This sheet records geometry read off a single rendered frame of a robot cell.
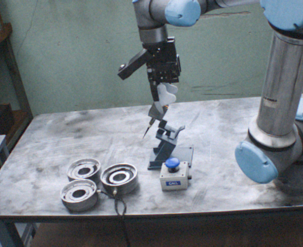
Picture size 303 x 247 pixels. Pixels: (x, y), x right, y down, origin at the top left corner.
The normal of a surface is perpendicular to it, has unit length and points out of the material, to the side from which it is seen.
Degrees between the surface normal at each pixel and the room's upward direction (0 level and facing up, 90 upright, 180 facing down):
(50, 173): 0
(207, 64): 90
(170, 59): 90
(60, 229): 0
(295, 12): 83
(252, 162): 97
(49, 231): 0
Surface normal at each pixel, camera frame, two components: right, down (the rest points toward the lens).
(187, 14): 0.64, 0.28
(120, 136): -0.17, -0.86
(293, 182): -0.54, 0.22
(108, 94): -0.15, 0.51
